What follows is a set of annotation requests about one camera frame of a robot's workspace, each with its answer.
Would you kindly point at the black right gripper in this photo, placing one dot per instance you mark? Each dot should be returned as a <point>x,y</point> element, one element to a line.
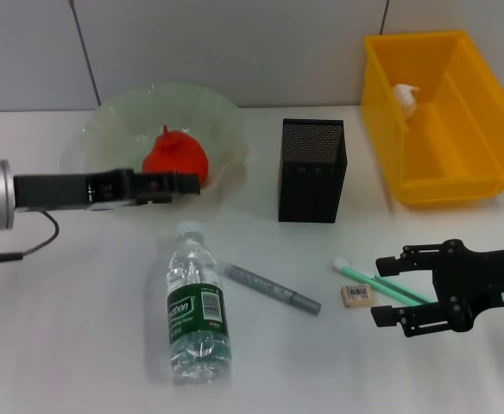
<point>463,280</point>

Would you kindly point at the white paper ball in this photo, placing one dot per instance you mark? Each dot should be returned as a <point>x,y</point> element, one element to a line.
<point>405,99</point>

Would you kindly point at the grey marker pen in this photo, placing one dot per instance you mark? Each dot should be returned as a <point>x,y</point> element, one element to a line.
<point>273,290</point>

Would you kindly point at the red-orange toy orange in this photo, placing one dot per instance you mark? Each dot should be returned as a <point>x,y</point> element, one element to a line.
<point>178,151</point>

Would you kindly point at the clear green-label water bottle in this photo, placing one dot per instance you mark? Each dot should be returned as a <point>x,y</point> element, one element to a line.
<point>196,310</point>

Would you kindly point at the pale green glass fruit plate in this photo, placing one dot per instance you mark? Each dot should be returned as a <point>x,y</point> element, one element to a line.
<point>118,116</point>

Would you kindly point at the green toothbrush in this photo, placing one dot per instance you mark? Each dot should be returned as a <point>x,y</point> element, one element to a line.
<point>355,269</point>

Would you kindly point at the black mesh pen holder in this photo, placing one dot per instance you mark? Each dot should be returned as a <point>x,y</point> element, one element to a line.
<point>310,190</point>

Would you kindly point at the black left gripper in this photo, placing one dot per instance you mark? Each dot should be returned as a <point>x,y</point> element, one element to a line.
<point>53,192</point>

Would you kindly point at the beige eraser with barcode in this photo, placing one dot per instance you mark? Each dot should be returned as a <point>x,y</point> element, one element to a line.
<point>357,296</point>

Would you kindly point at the yellow plastic storage bin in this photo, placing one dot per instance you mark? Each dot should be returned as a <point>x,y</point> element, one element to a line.
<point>450,172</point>

